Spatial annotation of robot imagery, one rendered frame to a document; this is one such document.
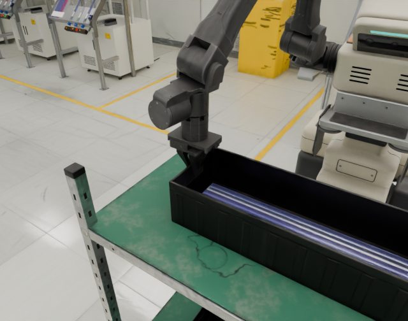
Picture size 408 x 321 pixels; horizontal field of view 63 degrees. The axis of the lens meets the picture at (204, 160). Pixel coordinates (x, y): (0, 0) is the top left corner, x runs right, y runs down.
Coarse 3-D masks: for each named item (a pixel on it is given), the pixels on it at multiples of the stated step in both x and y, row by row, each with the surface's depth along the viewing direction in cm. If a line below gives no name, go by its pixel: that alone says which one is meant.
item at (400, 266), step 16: (208, 192) 76; (224, 192) 76; (240, 208) 71; (256, 208) 71; (272, 208) 71; (288, 224) 67; (304, 224) 67; (320, 240) 64; (336, 240) 64; (352, 240) 64; (352, 256) 61; (368, 256) 61; (384, 256) 61; (400, 272) 58
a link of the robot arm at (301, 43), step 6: (294, 36) 90; (300, 36) 89; (306, 36) 89; (294, 42) 90; (300, 42) 89; (306, 42) 88; (288, 48) 92; (294, 48) 91; (300, 48) 90; (306, 48) 89; (294, 54) 93; (300, 54) 91
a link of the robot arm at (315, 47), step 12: (300, 0) 81; (312, 0) 80; (300, 12) 84; (312, 12) 83; (288, 24) 89; (300, 24) 86; (312, 24) 85; (288, 36) 91; (312, 36) 87; (324, 36) 89; (312, 48) 88; (312, 60) 91
